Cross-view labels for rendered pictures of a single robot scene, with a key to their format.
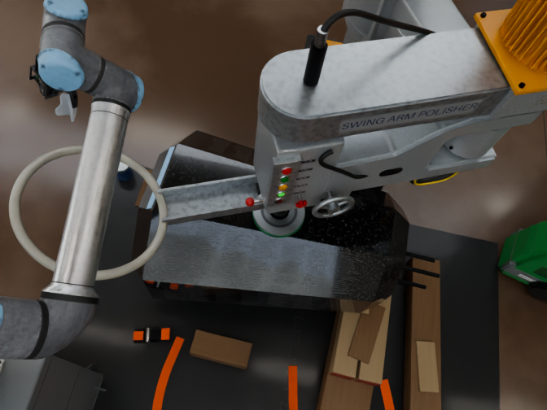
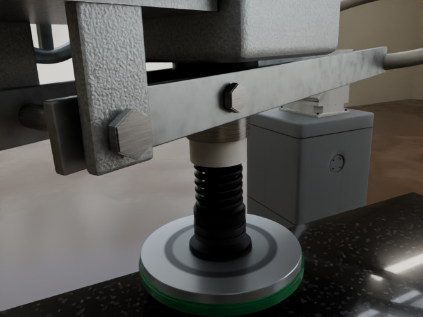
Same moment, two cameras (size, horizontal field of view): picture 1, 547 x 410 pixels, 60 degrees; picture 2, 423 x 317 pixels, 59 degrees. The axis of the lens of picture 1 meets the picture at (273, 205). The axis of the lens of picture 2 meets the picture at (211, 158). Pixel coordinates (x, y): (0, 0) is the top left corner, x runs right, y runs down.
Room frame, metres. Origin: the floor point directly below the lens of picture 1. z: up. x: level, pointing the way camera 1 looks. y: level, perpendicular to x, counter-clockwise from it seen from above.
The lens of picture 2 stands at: (1.22, -0.23, 1.14)
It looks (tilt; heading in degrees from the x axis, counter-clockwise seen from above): 16 degrees down; 155
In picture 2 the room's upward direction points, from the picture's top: 2 degrees counter-clockwise
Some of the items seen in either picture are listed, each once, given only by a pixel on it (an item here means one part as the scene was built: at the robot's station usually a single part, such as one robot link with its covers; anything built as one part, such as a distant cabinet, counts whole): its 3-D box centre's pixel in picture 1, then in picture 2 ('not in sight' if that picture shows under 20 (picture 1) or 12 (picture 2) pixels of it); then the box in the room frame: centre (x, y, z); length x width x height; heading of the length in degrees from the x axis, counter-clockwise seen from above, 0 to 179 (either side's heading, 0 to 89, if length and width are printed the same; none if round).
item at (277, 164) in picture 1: (282, 182); not in sight; (0.68, -0.01, 1.37); 0.08 x 0.03 x 0.28; 114
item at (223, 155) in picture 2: not in sight; (217, 145); (0.82, -0.03, 1.02); 0.07 x 0.07 x 0.04
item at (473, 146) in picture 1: (476, 122); not in sight; (1.09, -0.63, 1.34); 0.19 x 0.19 x 0.20
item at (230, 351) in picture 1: (220, 349); not in sight; (0.34, 0.11, 0.07); 0.30 x 0.12 x 0.12; 88
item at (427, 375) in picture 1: (426, 366); not in sight; (0.46, -0.95, 0.13); 0.25 x 0.10 x 0.01; 8
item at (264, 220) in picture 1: (278, 211); (220, 248); (0.82, -0.03, 0.87); 0.21 x 0.21 x 0.01
